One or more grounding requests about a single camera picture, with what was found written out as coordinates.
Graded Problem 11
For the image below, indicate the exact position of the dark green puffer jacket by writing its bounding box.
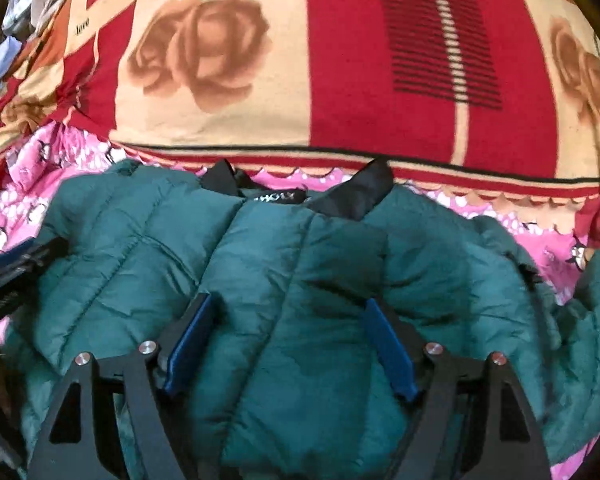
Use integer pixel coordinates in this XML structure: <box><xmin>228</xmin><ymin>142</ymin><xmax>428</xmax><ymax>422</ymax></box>
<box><xmin>2</xmin><ymin>157</ymin><xmax>600</xmax><ymax>480</ymax></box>

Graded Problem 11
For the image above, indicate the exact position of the pink penguin quilt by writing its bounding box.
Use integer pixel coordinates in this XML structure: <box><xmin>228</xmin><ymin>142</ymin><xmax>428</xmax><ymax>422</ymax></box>
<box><xmin>0</xmin><ymin>120</ymin><xmax>600</xmax><ymax>480</ymax></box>

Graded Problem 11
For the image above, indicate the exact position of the red rose pattern blanket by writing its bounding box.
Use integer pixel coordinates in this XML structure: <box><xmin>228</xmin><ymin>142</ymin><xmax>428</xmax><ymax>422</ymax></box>
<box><xmin>0</xmin><ymin>0</ymin><xmax>600</xmax><ymax>212</ymax></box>

